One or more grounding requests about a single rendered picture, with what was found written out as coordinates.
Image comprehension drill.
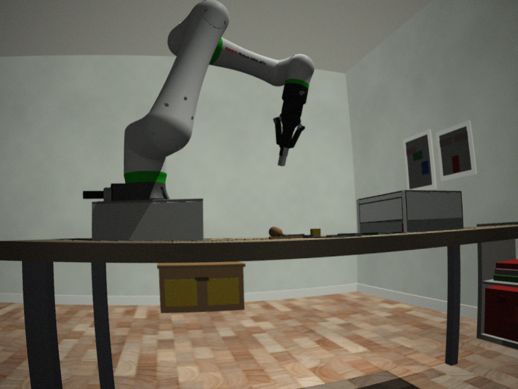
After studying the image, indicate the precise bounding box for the small white cabinet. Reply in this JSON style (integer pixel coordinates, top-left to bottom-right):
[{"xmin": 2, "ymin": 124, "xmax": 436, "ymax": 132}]
[{"xmin": 356, "ymin": 190, "xmax": 464, "ymax": 233}]

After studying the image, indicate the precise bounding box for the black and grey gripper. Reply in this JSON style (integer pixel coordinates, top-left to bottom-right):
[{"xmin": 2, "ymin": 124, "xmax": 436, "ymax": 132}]
[{"xmin": 274, "ymin": 98, "xmax": 305, "ymax": 166}]

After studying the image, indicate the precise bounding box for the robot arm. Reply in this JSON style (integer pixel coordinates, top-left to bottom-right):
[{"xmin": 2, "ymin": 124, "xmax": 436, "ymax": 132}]
[{"xmin": 83, "ymin": 0, "xmax": 314, "ymax": 201}]

